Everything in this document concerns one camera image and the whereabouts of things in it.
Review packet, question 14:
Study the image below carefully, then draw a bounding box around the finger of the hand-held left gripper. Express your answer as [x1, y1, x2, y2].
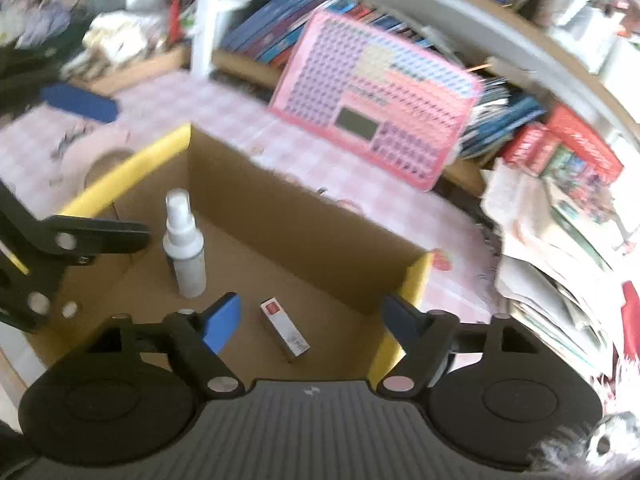
[0, 179, 152, 270]
[0, 259, 85, 333]

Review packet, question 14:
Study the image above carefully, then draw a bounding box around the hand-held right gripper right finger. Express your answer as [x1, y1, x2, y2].
[375, 295, 540, 404]

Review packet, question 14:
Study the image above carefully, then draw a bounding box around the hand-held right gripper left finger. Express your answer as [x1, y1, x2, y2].
[95, 292, 243, 403]

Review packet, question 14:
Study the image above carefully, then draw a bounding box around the clear tape roll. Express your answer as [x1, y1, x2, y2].
[83, 146, 132, 189]

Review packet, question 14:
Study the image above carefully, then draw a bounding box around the small red and white box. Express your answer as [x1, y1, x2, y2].
[259, 298, 311, 364]

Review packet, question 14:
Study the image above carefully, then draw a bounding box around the white spray bottle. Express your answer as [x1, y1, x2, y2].
[162, 188, 207, 299]

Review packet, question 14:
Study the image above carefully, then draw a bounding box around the yellow-edged cardboard box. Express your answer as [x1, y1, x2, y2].
[29, 122, 434, 397]

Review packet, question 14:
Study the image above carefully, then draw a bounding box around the blue flat case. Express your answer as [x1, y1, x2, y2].
[40, 83, 121, 124]

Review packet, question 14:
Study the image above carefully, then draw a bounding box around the stack of papers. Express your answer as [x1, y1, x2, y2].
[481, 160, 623, 378]

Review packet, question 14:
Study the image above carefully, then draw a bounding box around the crumpled white paper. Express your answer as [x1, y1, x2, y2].
[82, 11, 167, 57]

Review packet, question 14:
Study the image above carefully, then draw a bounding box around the red boxed book set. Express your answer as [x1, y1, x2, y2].
[499, 124, 557, 173]

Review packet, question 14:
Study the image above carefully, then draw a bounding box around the pink toy keyboard tablet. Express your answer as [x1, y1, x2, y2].
[267, 8, 484, 192]

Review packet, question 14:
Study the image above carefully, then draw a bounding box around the leaning blue book bundle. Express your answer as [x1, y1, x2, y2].
[456, 79, 549, 162]

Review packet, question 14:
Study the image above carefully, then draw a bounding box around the white and wooden bookshelf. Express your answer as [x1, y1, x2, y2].
[189, 0, 640, 133]

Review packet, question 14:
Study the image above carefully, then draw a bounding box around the grey furry item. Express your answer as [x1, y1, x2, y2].
[529, 412, 640, 480]

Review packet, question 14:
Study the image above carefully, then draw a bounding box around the red cloth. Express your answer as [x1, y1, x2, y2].
[620, 280, 640, 358]

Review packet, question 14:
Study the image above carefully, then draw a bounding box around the thick red dictionary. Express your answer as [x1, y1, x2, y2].
[544, 104, 625, 178]

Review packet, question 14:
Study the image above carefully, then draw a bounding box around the row of blue books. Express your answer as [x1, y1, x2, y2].
[219, 0, 383, 69]

